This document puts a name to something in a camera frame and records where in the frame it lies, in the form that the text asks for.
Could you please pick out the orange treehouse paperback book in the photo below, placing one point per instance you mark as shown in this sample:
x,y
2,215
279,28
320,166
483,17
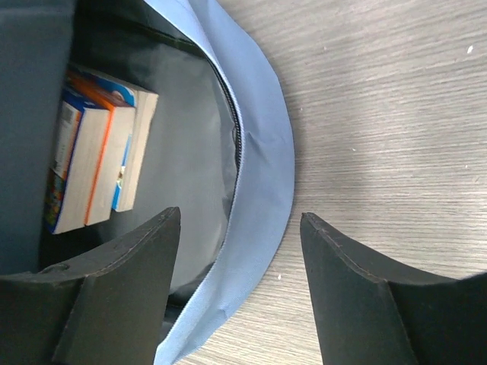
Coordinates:
x,y
116,132

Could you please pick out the light blue fabric backpack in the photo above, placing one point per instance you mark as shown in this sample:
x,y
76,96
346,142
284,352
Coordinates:
x,y
220,147

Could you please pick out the bright blue paperback book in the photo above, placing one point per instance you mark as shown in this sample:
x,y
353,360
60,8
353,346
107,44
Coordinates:
x,y
145,103

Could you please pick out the dark blue cartoon book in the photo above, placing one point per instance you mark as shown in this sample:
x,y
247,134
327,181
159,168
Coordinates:
x,y
61,201

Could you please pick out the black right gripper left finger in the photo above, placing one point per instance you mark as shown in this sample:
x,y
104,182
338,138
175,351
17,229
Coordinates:
x,y
105,306

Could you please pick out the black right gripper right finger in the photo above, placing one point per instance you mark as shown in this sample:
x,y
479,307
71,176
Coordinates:
x,y
372,309

